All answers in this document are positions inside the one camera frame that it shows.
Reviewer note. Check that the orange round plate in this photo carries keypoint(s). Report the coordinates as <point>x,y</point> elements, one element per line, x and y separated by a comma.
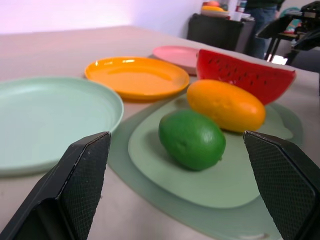
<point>137,77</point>

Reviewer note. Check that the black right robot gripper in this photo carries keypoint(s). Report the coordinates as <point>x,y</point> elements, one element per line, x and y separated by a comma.
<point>297,27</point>

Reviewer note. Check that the person in blue jeans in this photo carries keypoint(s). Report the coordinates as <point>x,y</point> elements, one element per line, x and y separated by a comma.
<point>262,22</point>

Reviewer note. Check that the pink round plate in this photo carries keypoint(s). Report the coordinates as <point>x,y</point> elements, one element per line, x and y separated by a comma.
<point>177,55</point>

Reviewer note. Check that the green square tray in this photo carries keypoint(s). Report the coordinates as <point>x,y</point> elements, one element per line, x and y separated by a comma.
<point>205,190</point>

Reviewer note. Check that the green lime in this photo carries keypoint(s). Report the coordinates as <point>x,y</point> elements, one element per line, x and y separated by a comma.
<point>192,140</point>

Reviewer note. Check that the orange mango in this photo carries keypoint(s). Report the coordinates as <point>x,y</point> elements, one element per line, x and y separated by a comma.
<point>225,105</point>

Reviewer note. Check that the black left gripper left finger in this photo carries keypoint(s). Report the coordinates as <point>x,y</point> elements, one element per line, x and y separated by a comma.
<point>62,190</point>

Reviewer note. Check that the white cup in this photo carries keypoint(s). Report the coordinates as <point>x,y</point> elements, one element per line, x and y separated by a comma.
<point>236,16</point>

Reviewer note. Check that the red watermelon slice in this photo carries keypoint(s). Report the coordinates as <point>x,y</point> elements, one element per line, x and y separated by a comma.
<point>240,73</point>

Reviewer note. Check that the light green round plate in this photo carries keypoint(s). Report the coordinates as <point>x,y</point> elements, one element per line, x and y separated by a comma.
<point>50,120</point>

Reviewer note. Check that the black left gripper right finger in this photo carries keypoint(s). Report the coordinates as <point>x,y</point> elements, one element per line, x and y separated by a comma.
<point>285,180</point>

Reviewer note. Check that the black cabinet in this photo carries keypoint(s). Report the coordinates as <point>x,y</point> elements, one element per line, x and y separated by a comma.
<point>217,32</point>

